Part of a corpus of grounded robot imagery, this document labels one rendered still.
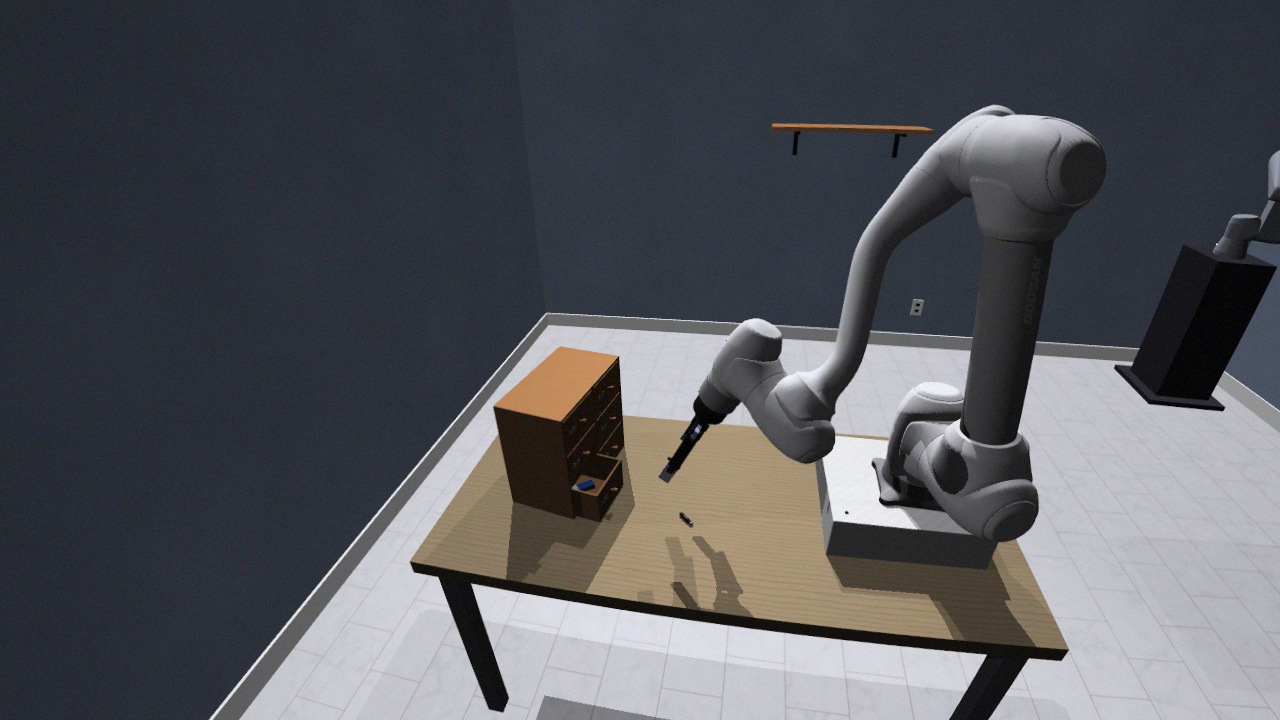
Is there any brown wooden chest of drawers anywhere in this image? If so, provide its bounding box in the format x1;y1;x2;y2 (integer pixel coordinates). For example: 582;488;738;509
493;346;625;519

